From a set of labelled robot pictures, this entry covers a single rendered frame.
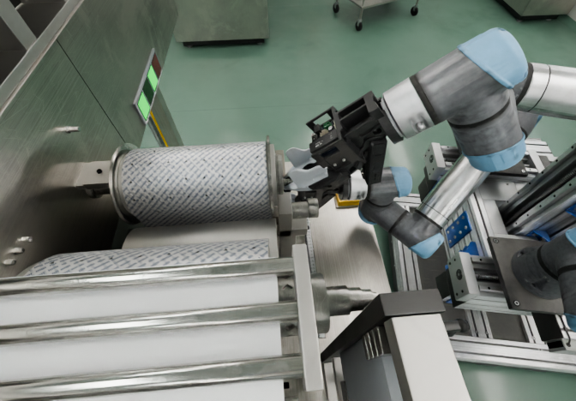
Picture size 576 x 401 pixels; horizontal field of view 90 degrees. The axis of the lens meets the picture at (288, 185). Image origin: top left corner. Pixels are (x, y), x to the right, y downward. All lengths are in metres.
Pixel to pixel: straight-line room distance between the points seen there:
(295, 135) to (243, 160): 1.89
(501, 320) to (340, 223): 1.10
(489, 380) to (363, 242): 1.22
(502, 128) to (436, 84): 0.11
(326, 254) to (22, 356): 0.68
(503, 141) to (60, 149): 0.65
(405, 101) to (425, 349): 0.28
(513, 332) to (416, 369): 1.56
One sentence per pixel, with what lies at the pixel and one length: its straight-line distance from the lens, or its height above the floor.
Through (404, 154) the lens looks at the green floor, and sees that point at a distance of 2.40.
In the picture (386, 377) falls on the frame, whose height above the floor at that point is 1.38.
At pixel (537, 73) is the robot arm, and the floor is 1.42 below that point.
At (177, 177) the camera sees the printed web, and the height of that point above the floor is 1.30.
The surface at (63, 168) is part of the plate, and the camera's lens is 0.58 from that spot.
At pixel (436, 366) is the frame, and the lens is 0.27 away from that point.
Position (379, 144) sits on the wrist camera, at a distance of 0.45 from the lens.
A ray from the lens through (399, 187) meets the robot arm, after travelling 0.72.
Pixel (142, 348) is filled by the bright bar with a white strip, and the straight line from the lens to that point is 0.27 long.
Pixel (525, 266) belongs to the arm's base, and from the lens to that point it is 1.11.
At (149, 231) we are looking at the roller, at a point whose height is 1.23.
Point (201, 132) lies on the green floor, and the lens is 2.49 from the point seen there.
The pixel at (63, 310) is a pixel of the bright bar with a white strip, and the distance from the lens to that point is 0.31.
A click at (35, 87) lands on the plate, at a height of 1.42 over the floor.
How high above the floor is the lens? 1.68
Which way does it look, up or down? 55 degrees down
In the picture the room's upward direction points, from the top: straight up
